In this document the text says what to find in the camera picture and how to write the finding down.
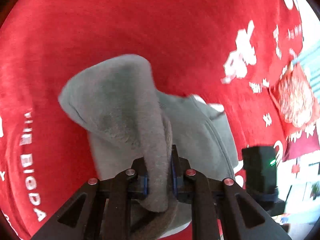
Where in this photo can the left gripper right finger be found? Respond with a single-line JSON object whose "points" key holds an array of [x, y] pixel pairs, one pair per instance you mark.
{"points": [[220, 209]]}

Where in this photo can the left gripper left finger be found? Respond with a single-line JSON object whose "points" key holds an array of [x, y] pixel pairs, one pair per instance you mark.
{"points": [[99, 204]]}

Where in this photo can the grey sweater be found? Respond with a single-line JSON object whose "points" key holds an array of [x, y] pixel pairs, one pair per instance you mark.
{"points": [[127, 118]]}

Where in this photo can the red blanket with white print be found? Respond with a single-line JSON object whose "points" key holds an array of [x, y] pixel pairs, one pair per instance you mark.
{"points": [[225, 53]]}

